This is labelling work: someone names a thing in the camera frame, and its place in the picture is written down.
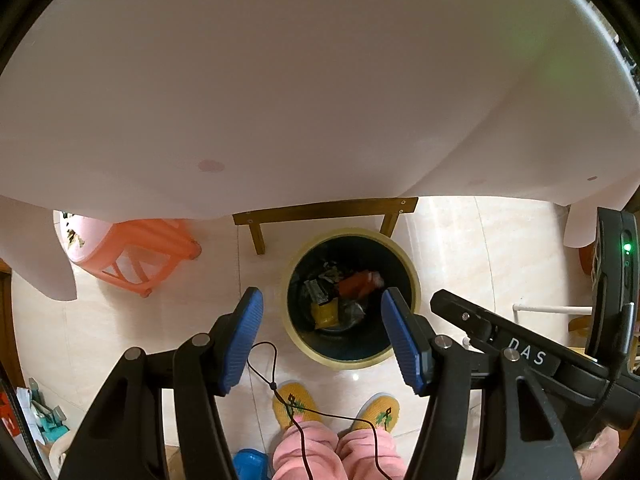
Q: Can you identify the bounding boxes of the person's left leg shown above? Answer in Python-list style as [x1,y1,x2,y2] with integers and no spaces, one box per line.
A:
[272,420,341,480]

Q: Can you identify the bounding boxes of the trash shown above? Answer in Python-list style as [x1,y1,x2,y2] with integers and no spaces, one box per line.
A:
[336,270,385,301]

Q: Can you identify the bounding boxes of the person's right hand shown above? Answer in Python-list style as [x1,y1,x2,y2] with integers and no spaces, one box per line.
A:
[574,429,623,480]

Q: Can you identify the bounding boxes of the blue plastic object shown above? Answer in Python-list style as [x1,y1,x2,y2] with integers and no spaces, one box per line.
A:
[234,449,275,480]

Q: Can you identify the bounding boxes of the clear plastic bag with black item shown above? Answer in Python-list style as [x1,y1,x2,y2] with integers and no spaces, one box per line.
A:
[340,297,372,329]

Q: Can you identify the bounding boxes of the clutter of bottles and bags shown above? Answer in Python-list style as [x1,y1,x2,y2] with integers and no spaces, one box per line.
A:
[15,377,71,461]

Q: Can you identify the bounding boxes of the round bin with yellow rim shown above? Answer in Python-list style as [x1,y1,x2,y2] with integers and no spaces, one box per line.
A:
[280,228,421,372]

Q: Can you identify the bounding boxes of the printed cartoon tablecloth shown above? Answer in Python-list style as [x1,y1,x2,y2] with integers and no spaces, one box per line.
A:
[0,0,640,303]

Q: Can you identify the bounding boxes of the thin black cord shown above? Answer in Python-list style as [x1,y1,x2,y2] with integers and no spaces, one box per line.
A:
[248,342,396,480]

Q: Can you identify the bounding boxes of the yellow knitted slipper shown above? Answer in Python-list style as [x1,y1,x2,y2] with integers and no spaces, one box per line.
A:
[350,392,401,433]
[272,382,326,428]

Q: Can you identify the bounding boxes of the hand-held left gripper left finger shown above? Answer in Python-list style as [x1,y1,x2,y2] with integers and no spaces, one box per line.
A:
[57,287,265,480]

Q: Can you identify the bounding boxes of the yellow snack wrapper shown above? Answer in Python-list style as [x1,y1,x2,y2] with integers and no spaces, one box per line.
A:
[311,299,341,330]

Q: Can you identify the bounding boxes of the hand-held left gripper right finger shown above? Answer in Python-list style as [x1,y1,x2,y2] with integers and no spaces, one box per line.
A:
[380,287,583,480]

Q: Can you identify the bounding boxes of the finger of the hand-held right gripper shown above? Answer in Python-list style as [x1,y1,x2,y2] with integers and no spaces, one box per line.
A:
[430,288,497,347]

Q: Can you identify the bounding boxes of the person's right leg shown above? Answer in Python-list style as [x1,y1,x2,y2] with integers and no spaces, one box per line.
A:
[337,427,408,480]

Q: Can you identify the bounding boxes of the dark snack packet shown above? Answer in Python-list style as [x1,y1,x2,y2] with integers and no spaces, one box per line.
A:
[302,275,336,306]

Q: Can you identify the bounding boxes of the wooden table frame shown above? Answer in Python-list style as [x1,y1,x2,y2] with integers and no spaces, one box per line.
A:
[232,196,418,256]

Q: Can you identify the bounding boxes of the person's leg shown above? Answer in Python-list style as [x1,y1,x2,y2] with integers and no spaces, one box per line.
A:
[272,420,341,480]
[337,427,408,480]

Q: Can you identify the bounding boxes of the orange plastic stool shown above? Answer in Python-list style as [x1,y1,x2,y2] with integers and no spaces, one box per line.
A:
[62,217,202,298]

